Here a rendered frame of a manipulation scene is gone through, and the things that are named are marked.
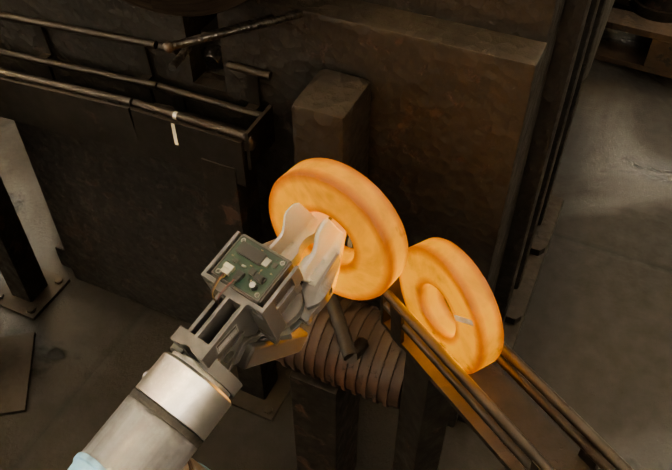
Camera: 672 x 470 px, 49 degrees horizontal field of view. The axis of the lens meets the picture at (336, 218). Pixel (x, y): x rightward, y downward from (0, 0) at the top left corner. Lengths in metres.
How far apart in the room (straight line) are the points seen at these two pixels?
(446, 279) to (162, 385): 0.32
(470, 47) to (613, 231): 1.15
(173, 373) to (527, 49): 0.58
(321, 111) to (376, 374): 0.36
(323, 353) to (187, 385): 0.44
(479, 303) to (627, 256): 1.22
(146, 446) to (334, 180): 0.28
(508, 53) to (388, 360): 0.43
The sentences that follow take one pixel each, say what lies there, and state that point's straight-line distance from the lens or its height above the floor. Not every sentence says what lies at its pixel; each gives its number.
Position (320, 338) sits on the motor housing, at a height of 0.52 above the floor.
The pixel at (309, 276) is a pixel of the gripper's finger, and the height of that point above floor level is 0.84.
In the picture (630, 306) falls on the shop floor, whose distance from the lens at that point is 1.86.
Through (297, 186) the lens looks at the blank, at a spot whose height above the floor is 0.88.
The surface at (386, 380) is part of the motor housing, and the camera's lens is 1.02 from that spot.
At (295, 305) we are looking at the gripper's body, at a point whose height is 0.83.
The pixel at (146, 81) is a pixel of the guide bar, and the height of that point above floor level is 0.70.
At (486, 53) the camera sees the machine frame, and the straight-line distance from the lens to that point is 0.94.
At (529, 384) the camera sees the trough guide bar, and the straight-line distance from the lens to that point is 0.84.
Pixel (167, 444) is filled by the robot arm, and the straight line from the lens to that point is 0.63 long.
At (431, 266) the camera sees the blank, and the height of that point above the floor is 0.76.
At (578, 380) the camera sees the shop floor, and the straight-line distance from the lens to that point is 1.70.
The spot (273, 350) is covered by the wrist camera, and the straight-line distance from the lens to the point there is 0.71.
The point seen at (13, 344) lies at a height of 0.01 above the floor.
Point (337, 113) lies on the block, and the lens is 0.94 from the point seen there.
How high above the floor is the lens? 1.37
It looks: 45 degrees down
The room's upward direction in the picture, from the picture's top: straight up
